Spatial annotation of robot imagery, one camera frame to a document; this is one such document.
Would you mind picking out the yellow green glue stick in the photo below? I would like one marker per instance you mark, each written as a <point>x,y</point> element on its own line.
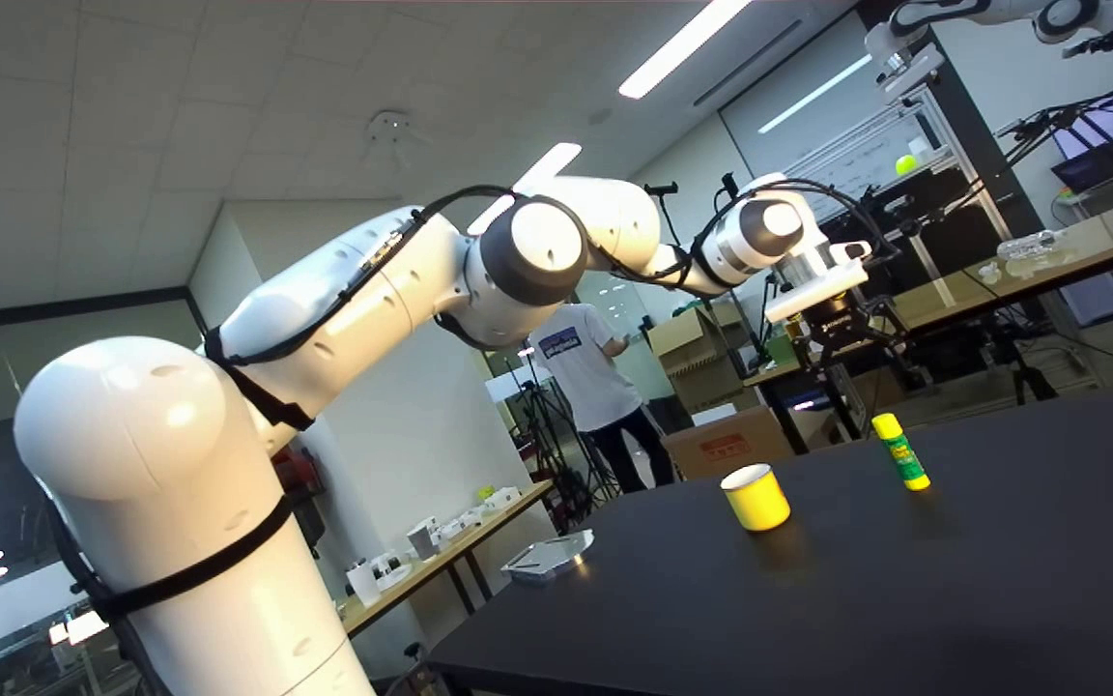
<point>900,455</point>

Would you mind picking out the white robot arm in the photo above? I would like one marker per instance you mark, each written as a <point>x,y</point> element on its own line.
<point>161,457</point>

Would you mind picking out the cardboard box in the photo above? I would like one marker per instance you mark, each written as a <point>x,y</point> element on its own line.
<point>720,445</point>

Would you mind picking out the green tennis ball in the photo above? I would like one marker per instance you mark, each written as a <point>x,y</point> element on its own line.
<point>906,164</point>

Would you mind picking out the yellow cup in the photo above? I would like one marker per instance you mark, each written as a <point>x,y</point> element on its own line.
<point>754,495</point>

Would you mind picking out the person in white shirt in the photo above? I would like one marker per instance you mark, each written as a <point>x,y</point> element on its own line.
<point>580,348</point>

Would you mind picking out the long workbench at right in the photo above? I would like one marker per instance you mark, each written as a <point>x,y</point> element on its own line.
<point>1016,267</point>

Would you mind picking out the wooden side table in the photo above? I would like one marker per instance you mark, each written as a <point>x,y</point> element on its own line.
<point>453,558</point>

